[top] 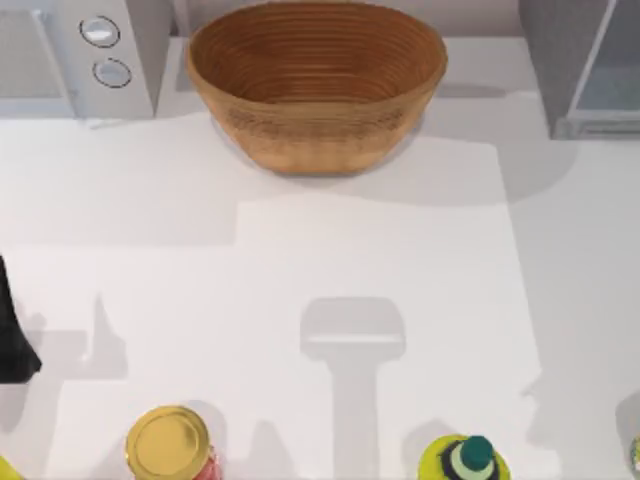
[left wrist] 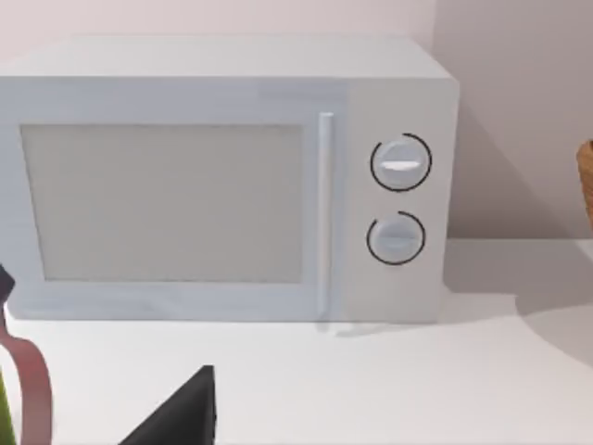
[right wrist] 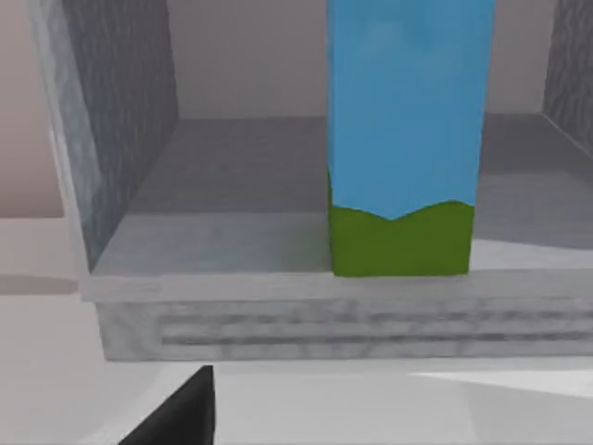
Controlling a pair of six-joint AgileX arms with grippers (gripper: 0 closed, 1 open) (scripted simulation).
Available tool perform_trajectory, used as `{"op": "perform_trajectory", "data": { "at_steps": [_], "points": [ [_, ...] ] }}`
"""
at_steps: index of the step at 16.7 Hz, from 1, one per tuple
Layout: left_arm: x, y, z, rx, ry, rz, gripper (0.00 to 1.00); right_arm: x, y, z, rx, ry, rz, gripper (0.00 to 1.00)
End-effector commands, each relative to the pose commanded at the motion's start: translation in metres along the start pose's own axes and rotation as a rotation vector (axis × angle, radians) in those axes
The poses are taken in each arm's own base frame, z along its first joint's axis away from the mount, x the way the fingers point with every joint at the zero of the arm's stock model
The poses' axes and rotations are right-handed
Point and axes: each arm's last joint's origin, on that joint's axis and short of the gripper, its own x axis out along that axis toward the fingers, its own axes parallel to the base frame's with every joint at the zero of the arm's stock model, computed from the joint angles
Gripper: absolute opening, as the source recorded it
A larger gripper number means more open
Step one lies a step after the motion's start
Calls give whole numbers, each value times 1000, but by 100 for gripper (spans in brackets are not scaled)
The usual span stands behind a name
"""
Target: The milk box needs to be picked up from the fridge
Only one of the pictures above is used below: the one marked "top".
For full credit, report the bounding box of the brown wicker basket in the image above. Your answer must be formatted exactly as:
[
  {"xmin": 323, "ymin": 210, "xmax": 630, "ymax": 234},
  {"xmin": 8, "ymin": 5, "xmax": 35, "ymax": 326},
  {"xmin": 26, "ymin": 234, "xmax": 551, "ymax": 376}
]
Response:
[{"xmin": 185, "ymin": 0, "xmax": 449, "ymax": 178}]

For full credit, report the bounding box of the gold lid red jar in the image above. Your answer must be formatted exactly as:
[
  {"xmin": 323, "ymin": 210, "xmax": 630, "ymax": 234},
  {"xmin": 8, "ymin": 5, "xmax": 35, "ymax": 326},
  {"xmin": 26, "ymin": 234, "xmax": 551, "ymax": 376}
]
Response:
[{"xmin": 125, "ymin": 405, "xmax": 222, "ymax": 480}]

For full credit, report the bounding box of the yellow-green bottle with teal cap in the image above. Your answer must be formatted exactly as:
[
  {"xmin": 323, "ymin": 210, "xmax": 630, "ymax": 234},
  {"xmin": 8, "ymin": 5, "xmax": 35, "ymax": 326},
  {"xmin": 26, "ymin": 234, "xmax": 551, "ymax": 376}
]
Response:
[{"xmin": 417, "ymin": 433, "xmax": 512, "ymax": 480}]

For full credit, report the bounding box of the small white microwave knob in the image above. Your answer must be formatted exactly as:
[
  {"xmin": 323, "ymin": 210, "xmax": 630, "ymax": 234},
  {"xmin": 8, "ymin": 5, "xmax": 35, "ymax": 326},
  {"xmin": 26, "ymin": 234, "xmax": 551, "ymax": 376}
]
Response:
[{"xmin": 92, "ymin": 56, "xmax": 134, "ymax": 90}]

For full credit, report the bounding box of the large white microwave knob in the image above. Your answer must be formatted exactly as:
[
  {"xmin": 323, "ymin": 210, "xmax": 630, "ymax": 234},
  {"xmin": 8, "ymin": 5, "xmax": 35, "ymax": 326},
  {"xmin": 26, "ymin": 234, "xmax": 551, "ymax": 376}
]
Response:
[{"xmin": 78, "ymin": 14, "xmax": 122, "ymax": 49}]

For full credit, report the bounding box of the grey cabinet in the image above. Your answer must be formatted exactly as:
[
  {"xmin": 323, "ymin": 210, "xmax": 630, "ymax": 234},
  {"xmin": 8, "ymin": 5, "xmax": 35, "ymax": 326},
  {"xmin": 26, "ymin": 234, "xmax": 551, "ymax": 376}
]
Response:
[{"xmin": 517, "ymin": 0, "xmax": 640, "ymax": 142}]

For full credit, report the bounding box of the pale microwave oven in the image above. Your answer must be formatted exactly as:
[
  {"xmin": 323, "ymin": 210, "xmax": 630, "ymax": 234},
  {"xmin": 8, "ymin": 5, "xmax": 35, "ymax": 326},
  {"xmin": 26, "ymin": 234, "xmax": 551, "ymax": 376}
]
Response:
[{"xmin": 0, "ymin": 0, "xmax": 174, "ymax": 123}]

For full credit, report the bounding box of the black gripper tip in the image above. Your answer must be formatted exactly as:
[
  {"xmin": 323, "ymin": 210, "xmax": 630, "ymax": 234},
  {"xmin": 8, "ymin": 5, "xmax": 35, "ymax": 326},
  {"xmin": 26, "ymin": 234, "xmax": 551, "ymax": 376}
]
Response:
[{"xmin": 0, "ymin": 255, "xmax": 43, "ymax": 385}]

